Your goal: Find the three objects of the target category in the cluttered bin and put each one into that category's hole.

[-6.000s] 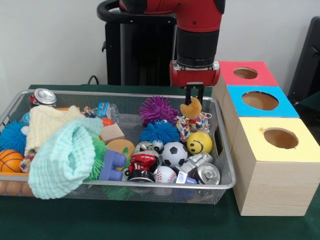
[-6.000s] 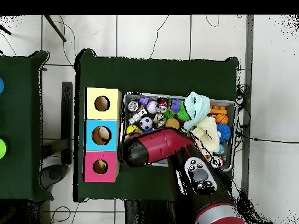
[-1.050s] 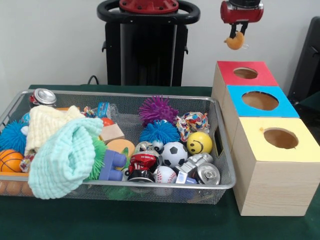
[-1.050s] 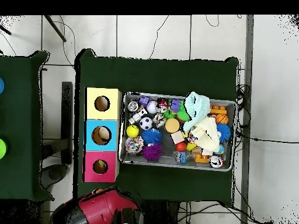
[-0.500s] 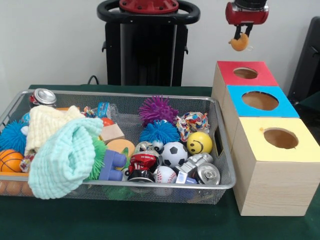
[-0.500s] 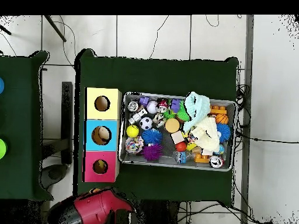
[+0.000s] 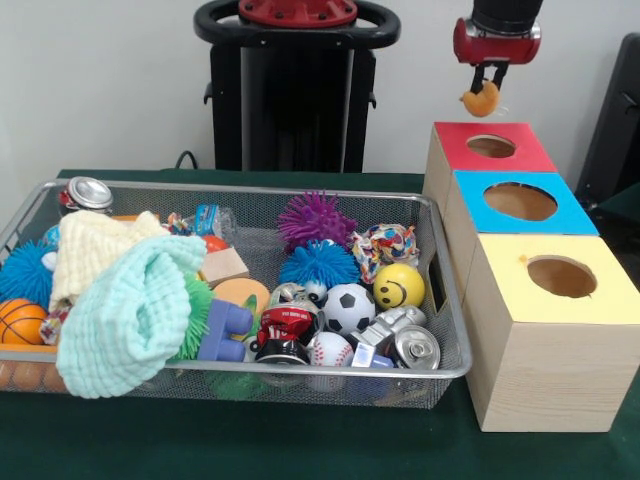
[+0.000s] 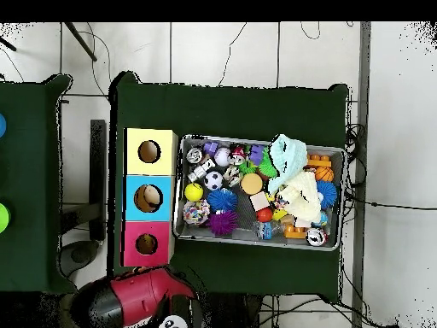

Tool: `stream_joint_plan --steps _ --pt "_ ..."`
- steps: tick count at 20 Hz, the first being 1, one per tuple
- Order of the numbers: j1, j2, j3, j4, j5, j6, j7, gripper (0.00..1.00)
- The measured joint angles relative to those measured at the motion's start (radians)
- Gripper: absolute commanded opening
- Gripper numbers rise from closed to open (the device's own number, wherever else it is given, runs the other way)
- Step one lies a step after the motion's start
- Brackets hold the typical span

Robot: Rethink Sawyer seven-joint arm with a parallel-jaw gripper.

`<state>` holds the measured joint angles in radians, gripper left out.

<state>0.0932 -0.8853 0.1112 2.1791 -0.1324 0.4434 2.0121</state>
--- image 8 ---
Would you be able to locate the mint green knitted cloth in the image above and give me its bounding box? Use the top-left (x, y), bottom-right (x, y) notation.
top-left (265, 134), bottom-right (308, 197)

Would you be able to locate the cream knitted cloth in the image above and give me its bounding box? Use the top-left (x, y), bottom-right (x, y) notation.
top-left (276, 170), bottom-right (322, 223)

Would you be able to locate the shallow clear mesh bin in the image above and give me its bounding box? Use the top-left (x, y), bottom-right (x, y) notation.
top-left (173, 135), bottom-right (346, 252)

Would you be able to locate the wooden box with three holes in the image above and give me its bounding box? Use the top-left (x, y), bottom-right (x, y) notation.
top-left (122, 127), bottom-right (179, 268)

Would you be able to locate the small soccer ball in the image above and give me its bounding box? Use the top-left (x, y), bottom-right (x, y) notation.
top-left (204, 171), bottom-right (225, 192)

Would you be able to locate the small blue spiky ball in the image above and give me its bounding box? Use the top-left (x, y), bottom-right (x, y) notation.
top-left (207, 187), bottom-right (240, 214)

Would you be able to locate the yellow smiley ball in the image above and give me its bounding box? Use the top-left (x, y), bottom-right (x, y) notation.
top-left (184, 182), bottom-right (205, 202)

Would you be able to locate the tan round wooden disc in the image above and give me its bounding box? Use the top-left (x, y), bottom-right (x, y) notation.
top-left (240, 173), bottom-right (264, 196)

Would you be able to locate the purple spiky toy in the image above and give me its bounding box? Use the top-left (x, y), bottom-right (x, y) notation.
top-left (207, 209), bottom-right (240, 237)

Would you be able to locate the tan wooden block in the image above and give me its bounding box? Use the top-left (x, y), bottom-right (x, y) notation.
top-left (248, 191), bottom-right (271, 213)

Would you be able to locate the large blue toy brick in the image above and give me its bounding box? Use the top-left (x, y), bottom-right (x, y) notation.
top-left (248, 143), bottom-right (267, 167)

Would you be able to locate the dark green table cloth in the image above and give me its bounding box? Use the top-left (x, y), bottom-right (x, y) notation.
top-left (108, 71), bottom-right (351, 302)

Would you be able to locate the orange toy basketball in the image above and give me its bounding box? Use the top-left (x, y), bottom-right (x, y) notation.
top-left (314, 167), bottom-right (335, 183)

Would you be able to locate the silver topped dark can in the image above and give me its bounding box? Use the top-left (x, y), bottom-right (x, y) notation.
top-left (306, 228), bottom-right (328, 247)

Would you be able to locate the green side table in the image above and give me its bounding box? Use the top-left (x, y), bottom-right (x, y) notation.
top-left (0, 73), bottom-right (79, 295)

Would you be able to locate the black tripod leg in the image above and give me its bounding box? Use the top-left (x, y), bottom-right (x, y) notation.
top-left (64, 22), bottom-right (98, 62)

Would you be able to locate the green disc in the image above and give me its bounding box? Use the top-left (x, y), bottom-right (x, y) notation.
top-left (0, 202), bottom-right (11, 233)

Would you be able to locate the colourful knotted rope ball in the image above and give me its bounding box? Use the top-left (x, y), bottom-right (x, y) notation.
top-left (182, 199), bottom-right (212, 227)

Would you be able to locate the black cable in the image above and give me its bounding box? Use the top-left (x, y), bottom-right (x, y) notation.
top-left (344, 194), bottom-right (437, 212)

